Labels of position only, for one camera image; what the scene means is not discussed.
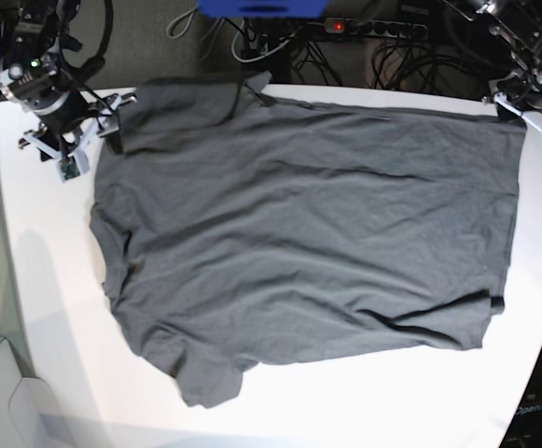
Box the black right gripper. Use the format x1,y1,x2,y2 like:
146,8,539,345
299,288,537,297
36,92,123,162

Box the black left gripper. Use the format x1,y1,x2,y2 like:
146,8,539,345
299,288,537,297
496,74,542,122

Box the dark grey t-shirt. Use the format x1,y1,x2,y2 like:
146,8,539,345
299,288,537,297
90,74,525,408

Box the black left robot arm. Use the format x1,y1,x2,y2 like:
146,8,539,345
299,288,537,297
444,1,542,117

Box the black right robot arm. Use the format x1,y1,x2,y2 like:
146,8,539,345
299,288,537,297
0,1,119,165

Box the black power strip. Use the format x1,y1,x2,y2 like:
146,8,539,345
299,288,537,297
323,18,429,41

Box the blue box overhead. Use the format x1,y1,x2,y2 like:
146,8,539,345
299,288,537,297
197,0,327,18

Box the grey bin corner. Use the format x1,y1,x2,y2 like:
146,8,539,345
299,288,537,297
0,339,57,447

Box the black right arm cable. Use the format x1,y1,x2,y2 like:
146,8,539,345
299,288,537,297
60,0,115,118

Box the white coiled cable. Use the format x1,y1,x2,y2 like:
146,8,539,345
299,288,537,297
165,7,195,39

